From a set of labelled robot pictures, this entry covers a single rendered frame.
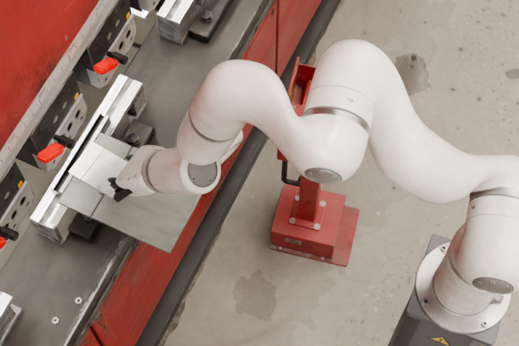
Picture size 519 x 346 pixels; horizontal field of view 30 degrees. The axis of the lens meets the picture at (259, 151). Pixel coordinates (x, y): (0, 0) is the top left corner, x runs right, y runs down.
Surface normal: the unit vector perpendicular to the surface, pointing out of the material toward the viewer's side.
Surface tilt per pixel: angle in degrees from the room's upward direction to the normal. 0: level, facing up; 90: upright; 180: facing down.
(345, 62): 9
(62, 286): 0
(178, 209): 0
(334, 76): 20
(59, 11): 90
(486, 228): 31
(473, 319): 0
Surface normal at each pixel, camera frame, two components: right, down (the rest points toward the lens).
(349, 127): 0.45, -0.26
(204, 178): 0.55, 0.00
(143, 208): 0.00, -0.44
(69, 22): 0.90, 0.39
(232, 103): -0.38, 0.55
